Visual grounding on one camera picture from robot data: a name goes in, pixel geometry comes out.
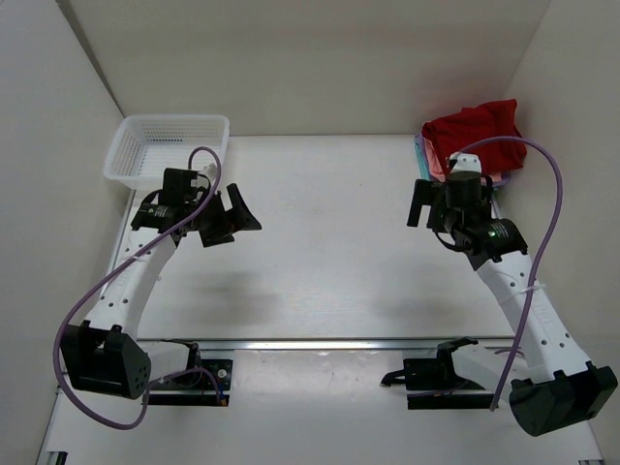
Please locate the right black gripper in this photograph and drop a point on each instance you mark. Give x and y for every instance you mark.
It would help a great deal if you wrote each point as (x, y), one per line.
(426, 194)

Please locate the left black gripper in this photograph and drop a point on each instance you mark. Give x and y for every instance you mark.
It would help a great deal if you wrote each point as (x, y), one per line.
(222, 231)

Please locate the red t shirt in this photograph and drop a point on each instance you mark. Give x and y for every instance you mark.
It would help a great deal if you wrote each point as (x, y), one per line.
(457, 131)

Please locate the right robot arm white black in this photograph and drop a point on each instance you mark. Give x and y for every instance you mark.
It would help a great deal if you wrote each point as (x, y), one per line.
(547, 380)

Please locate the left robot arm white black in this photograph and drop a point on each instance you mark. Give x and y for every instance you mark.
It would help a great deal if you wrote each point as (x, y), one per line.
(102, 353)

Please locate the folded teal t shirt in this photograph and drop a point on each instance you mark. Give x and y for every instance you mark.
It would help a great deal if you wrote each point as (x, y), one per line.
(422, 162)

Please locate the folded pink t shirt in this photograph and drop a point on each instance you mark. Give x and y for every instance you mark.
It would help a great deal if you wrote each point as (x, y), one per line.
(434, 165)

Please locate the white plastic basket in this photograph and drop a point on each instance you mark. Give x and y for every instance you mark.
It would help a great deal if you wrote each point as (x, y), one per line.
(145, 145)

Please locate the aluminium rail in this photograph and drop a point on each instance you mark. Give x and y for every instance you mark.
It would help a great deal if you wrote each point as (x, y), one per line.
(318, 344)

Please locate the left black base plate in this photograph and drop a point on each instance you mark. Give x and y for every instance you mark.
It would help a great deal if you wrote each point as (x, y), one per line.
(198, 389)

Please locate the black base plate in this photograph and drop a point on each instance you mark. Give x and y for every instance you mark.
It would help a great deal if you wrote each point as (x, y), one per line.
(431, 387)
(198, 389)

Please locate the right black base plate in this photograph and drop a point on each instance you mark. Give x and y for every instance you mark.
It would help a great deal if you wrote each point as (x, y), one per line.
(431, 387)

